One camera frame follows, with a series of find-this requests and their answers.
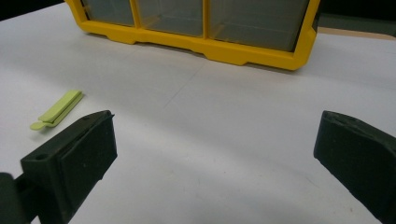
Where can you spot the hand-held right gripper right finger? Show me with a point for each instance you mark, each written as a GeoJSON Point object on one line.
{"type": "Point", "coordinates": [361, 155]}

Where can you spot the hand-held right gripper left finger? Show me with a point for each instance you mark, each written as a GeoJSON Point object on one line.
{"type": "Point", "coordinates": [73, 165]}

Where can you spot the light green sealing clip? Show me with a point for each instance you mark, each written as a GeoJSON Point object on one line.
{"type": "Point", "coordinates": [59, 109]}

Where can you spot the yellow drawer organizer cabinet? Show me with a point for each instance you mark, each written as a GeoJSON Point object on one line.
{"type": "Point", "coordinates": [199, 28]}

